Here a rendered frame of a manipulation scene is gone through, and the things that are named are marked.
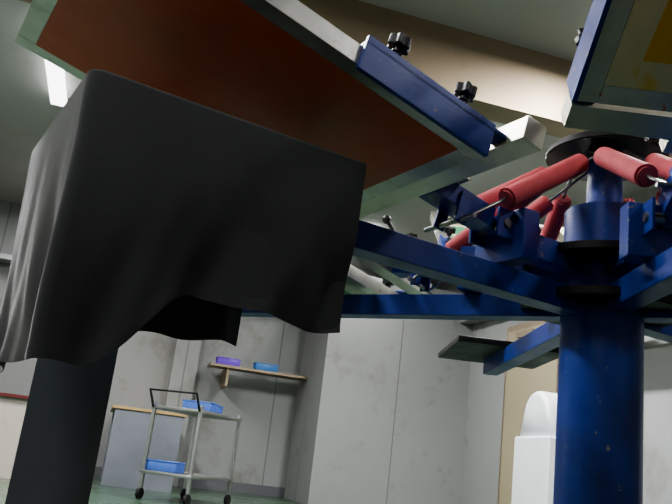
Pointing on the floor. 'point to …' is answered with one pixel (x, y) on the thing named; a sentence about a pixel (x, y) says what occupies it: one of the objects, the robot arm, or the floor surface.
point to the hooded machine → (536, 451)
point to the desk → (118, 455)
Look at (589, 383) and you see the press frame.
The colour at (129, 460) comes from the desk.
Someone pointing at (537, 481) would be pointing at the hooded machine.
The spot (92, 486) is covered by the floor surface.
